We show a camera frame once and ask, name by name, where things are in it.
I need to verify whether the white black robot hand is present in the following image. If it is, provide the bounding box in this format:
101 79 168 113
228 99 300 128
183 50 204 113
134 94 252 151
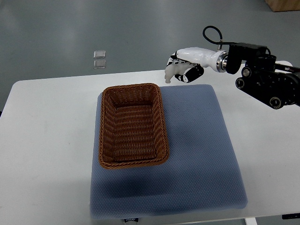
167 47 228 83

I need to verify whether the white bear figurine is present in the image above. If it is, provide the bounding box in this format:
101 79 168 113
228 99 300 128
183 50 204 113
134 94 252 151
165 63 194 83

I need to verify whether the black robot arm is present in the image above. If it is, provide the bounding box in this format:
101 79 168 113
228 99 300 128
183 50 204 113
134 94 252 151
205 37 300 109

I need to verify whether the brown wicker basket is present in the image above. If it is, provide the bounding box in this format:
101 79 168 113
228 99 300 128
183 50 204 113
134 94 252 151
98 83 169 169

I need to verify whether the wooden box corner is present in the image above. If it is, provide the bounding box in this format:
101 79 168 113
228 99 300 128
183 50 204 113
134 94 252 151
265 0 300 12

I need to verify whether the blue grey mat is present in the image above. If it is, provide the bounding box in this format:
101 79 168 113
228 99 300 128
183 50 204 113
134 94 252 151
90 84 248 220

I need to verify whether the lower silver floor plate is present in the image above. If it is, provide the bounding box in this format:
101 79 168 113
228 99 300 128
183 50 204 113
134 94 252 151
94 59 106 69

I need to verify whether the silver floor plate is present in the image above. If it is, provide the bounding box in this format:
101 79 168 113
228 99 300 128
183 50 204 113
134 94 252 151
93 50 106 59
94 59 106 69

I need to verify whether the upper silver floor plate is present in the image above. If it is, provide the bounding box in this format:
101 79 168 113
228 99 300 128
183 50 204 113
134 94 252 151
93 50 106 59

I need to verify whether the black table control panel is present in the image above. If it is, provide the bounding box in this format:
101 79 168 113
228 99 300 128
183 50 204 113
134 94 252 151
282 213 300 220

